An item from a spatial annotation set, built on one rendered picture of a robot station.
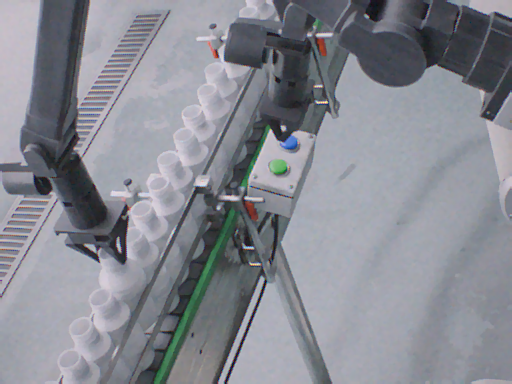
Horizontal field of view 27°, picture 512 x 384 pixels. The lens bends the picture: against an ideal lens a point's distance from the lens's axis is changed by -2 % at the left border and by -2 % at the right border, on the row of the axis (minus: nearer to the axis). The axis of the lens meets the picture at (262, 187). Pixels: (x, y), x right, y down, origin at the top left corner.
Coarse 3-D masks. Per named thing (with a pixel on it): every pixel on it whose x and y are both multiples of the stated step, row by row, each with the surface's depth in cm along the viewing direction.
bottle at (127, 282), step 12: (120, 252) 160; (108, 264) 160; (120, 264) 161; (132, 264) 163; (108, 276) 162; (120, 276) 162; (132, 276) 162; (144, 276) 165; (108, 288) 162; (120, 288) 162; (132, 288) 163; (144, 288) 165; (120, 300) 163; (132, 300) 164; (132, 312) 166; (144, 312) 167; (156, 312) 170; (144, 324) 169
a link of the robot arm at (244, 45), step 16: (288, 16) 152; (304, 16) 152; (240, 32) 157; (256, 32) 157; (272, 32) 156; (288, 32) 154; (304, 32) 153; (240, 48) 157; (256, 48) 157; (240, 64) 159; (256, 64) 158
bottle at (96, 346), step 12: (72, 324) 156; (84, 324) 157; (72, 336) 155; (84, 336) 154; (96, 336) 156; (108, 336) 159; (84, 348) 156; (96, 348) 156; (108, 348) 157; (96, 360) 156; (108, 360) 158; (120, 360) 160; (120, 372) 161
